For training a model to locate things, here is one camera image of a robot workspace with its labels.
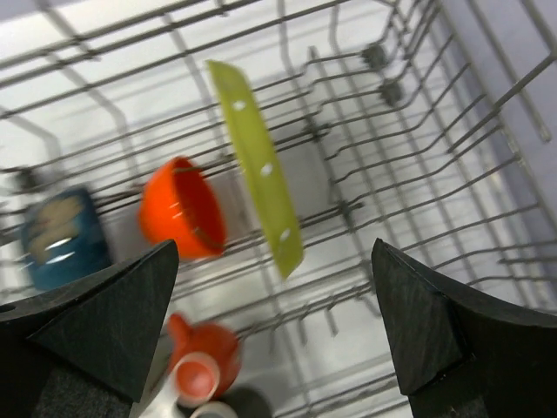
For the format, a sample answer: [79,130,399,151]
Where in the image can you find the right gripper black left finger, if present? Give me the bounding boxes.
[1,240,178,417]

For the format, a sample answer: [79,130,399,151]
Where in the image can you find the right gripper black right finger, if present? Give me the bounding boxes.
[371,239,556,417]

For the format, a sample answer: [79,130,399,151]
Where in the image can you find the blue bowl beige inside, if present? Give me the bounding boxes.
[19,184,113,291]

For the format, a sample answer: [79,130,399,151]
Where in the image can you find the small orange mug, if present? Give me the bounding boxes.
[167,313,241,408]

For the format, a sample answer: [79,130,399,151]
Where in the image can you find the dark brown mug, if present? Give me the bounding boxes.
[185,386,273,418]

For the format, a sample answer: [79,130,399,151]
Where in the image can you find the orange bowl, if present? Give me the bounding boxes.
[138,156,227,259]

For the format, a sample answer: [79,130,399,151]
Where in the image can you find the yellow-green dotted plate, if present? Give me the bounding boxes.
[206,60,304,280]

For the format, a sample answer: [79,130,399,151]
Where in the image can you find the grey wire dish rack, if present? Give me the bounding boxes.
[1,1,556,417]

